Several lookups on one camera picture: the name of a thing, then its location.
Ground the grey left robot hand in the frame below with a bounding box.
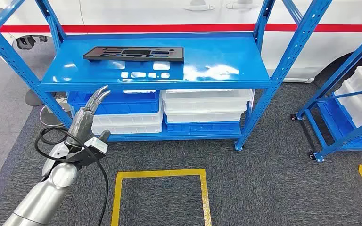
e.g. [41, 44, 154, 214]
[65, 85, 111, 147]

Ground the black plastic panel part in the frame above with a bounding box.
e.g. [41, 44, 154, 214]
[82, 46, 185, 62]

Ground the blue metal shelf rack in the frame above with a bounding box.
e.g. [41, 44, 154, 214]
[0, 0, 333, 152]

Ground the blue wheeled shelf rack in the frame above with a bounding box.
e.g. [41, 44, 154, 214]
[290, 24, 362, 163]

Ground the chrome barrier stanchion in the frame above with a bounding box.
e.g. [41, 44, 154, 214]
[39, 99, 72, 127]

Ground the blue plastic bin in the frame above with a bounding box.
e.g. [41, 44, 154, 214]
[317, 92, 362, 149]
[67, 90, 160, 115]
[164, 113, 242, 133]

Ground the white car with red stripe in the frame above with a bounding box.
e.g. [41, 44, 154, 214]
[0, 0, 362, 83]

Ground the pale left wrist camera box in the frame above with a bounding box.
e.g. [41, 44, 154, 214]
[66, 137, 108, 168]

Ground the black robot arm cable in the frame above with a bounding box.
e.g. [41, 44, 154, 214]
[34, 124, 110, 226]

